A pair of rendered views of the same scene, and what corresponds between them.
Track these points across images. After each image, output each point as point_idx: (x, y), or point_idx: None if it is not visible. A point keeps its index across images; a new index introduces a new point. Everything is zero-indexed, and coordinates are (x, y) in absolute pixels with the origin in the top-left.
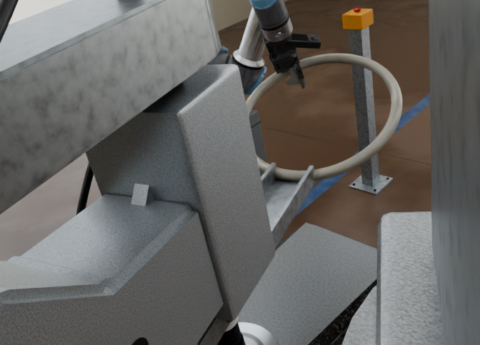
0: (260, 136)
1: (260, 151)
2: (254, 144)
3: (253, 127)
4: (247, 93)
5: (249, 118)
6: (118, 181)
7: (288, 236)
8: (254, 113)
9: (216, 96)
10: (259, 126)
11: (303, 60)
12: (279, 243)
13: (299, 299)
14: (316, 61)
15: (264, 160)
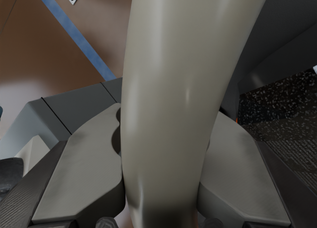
0: (59, 97)
1: (75, 97)
2: (70, 104)
3: (51, 106)
4: (0, 119)
5: (42, 114)
6: None
7: (310, 126)
8: (32, 106)
9: None
10: (48, 98)
11: (172, 160)
12: (271, 124)
13: None
14: (261, 7)
15: (82, 91)
